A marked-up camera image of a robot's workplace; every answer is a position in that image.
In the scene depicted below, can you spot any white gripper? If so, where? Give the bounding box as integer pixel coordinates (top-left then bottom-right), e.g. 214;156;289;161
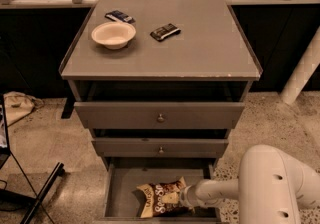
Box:
161;185;199;208

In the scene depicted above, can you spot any brown chip bag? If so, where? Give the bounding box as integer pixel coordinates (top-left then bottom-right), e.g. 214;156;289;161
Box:
137;177;190;218

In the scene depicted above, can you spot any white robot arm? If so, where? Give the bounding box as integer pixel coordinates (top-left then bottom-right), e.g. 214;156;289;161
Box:
161;145;320;224

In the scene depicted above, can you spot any grey bottom drawer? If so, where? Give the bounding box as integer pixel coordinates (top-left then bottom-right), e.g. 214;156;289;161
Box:
95;158;221;224

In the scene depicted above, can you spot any grey drawer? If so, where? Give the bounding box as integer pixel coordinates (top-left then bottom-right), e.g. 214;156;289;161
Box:
74;102;244;129
95;158;221;224
92;138;228;158

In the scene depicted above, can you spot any round top drawer knob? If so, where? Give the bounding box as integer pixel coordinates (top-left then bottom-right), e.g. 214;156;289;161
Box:
157;113;165;123

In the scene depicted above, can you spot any grey middle drawer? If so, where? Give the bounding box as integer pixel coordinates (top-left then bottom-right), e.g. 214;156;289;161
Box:
92;138;228;158

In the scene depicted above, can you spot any grey top drawer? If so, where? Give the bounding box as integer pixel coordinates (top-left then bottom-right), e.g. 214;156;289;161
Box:
74;102;244;129

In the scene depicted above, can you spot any grey drawer cabinet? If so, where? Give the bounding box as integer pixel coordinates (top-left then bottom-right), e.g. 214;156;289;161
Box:
58;0;263;224

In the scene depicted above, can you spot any beige cloth bag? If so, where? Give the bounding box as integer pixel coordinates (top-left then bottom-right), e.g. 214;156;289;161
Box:
4;91;44;126

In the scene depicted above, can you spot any black snack bar wrapper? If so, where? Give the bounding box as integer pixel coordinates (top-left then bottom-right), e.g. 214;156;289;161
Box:
150;23;181;42

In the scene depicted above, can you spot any white bowl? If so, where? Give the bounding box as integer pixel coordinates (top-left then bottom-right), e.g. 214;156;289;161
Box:
91;22;136;50

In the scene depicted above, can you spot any blue snack bar wrapper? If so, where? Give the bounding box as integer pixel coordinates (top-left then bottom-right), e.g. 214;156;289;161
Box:
105;10;135;24

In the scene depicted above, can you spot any white diagonal post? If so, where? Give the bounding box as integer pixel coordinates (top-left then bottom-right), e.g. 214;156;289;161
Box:
280;27;320;105

